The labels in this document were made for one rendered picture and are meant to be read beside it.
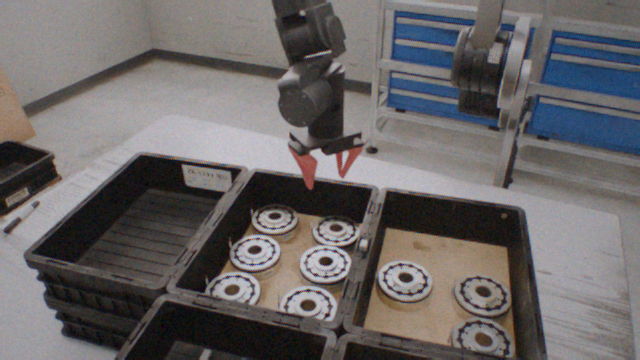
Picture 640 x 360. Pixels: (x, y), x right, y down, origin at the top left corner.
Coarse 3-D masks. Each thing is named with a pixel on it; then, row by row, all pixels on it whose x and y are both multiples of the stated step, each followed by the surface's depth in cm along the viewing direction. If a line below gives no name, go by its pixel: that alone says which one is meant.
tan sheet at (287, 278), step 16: (304, 224) 107; (288, 240) 102; (304, 240) 102; (288, 256) 98; (352, 256) 98; (224, 272) 94; (288, 272) 94; (272, 288) 90; (288, 288) 90; (272, 304) 87
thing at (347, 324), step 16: (384, 192) 100; (400, 192) 100; (416, 192) 100; (496, 208) 96; (512, 208) 95; (368, 240) 87; (528, 240) 87; (368, 256) 83; (528, 256) 83; (528, 272) 80; (528, 288) 77; (352, 304) 74; (352, 320) 71; (368, 336) 69; (384, 336) 69; (400, 336) 69; (544, 336) 69; (448, 352) 66; (464, 352) 66; (480, 352) 66; (544, 352) 66
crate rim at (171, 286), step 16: (288, 176) 105; (240, 192) 100; (224, 208) 95; (368, 208) 95; (368, 224) 91; (208, 240) 88; (192, 256) 84; (176, 272) 80; (352, 272) 80; (176, 288) 77; (352, 288) 77; (224, 304) 74; (240, 304) 74; (288, 320) 72; (304, 320) 71; (320, 320) 71; (336, 320) 71; (336, 336) 72
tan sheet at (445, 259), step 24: (384, 240) 102; (408, 240) 102; (432, 240) 102; (456, 240) 102; (384, 264) 96; (432, 264) 96; (456, 264) 96; (480, 264) 96; (504, 264) 96; (432, 288) 90; (384, 312) 85; (408, 312) 85; (432, 312) 85; (456, 312) 85; (408, 336) 81; (432, 336) 81
